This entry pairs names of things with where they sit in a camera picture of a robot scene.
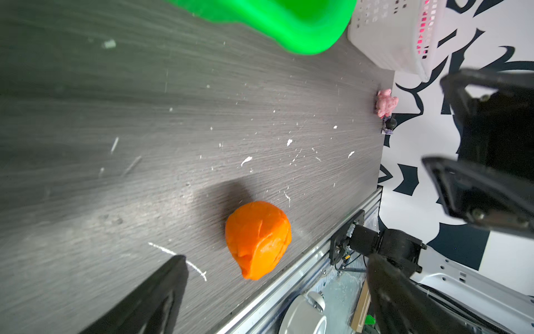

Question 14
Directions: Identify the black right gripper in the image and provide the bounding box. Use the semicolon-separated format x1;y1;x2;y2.
421;69;533;239

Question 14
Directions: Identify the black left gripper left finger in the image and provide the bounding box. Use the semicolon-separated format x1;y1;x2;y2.
82;255;189;333

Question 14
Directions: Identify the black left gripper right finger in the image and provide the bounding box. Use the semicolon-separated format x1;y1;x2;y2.
367;254;476;333

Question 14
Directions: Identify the white perforated plastic basket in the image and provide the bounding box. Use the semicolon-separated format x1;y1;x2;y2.
348;0;446;82

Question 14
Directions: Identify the netted orange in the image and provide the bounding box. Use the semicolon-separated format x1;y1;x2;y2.
225;201;292;281

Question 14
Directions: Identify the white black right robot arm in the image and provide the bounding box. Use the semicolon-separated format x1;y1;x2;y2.
349;69;533;333

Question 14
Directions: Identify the small black figurine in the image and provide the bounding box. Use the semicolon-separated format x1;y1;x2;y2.
382;116;398;135

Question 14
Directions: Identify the small pink pig toy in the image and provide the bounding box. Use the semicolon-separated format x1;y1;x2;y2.
375;89;399;119

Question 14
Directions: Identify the white analog clock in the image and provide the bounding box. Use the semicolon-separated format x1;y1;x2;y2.
278;291;328;334

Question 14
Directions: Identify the green plastic basket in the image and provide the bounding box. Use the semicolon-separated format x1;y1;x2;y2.
171;0;357;56

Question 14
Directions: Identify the wooden picture frame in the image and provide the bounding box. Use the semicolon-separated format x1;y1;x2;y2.
350;280;371;333

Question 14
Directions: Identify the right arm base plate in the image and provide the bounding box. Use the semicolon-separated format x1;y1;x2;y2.
329;210;365;266

